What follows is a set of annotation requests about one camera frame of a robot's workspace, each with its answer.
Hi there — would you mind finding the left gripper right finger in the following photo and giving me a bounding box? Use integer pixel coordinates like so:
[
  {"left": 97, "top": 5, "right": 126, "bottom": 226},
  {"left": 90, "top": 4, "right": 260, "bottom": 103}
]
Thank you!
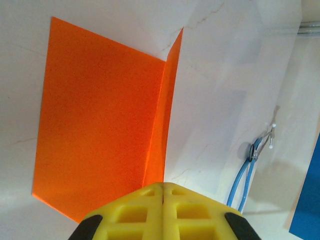
[{"left": 163, "top": 181, "right": 262, "bottom": 240}]

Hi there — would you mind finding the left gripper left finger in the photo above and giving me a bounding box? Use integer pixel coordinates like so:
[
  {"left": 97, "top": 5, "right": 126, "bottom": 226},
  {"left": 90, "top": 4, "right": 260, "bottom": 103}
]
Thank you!
[{"left": 67, "top": 182, "right": 165, "bottom": 240}]

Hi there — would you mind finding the orange paper sheet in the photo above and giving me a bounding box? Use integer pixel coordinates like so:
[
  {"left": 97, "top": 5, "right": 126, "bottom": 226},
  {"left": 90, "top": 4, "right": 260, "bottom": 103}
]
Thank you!
[{"left": 31, "top": 16, "right": 185, "bottom": 224}]

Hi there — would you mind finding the blue stethoscope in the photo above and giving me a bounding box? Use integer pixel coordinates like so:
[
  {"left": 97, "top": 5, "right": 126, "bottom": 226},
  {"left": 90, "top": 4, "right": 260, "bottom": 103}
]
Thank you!
[{"left": 226, "top": 104, "right": 281, "bottom": 213}]

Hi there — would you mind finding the aluminium side rail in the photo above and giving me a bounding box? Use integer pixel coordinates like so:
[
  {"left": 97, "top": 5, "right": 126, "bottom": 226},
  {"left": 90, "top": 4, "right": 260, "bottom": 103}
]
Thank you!
[{"left": 298, "top": 21, "right": 320, "bottom": 35}]

